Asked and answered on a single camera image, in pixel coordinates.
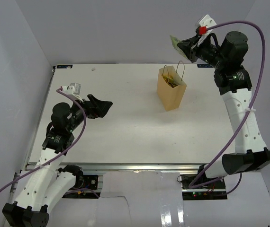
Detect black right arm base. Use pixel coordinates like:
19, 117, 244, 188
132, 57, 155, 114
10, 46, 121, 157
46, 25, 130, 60
176, 175, 227, 201

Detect yellow m&m's candy bag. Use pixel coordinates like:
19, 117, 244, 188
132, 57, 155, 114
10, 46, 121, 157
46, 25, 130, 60
162, 74, 178, 88

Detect right blue table label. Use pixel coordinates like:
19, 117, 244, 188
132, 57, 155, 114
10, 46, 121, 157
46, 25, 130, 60
197, 64, 212, 68

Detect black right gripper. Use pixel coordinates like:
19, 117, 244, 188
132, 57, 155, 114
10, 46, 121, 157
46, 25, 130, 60
178, 34, 226, 70

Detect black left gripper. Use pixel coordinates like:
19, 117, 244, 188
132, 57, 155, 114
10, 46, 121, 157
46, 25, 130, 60
66, 94, 112, 132

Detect left blue table label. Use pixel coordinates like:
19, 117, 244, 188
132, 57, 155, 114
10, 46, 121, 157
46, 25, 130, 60
56, 64, 73, 69

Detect brown paper bag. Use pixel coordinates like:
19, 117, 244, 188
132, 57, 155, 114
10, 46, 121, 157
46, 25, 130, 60
156, 61, 187, 111

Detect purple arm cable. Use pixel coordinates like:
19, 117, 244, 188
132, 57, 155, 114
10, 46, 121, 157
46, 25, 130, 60
0, 87, 101, 227
177, 20, 266, 196

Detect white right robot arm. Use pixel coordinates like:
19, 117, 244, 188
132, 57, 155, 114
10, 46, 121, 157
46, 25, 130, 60
176, 31, 270, 189

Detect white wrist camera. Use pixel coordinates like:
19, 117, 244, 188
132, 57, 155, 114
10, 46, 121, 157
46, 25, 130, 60
60, 83, 83, 102
196, 14, 217, 47

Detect blue table label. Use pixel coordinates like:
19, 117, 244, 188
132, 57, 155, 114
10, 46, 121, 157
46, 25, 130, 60
197, 64, 212, 68
56, 64, 73, 69

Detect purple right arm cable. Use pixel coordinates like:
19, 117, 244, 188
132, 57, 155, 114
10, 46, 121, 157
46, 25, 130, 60
177, 20, 266, 196

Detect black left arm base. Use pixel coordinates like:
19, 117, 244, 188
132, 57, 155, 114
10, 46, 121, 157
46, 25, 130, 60
58, 165, 99, 190

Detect green snack packet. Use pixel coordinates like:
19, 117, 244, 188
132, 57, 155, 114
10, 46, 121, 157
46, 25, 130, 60
170, 35, 188, 60

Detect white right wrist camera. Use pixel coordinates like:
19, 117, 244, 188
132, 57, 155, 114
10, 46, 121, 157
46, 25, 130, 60
196, 14, 217, 47

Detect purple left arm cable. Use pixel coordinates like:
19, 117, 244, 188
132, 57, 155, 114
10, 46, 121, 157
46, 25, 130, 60
0, 87, 101, 227

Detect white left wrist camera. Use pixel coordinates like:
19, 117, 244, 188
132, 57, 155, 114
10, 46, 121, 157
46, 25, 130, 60
60, 83, 83, 102

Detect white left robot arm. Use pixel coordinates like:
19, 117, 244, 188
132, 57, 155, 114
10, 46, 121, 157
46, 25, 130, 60
2, 94, 113, 227

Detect aluminium front rail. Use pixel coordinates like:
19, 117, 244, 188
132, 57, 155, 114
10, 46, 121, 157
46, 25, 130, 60
59, 163, 201, 172

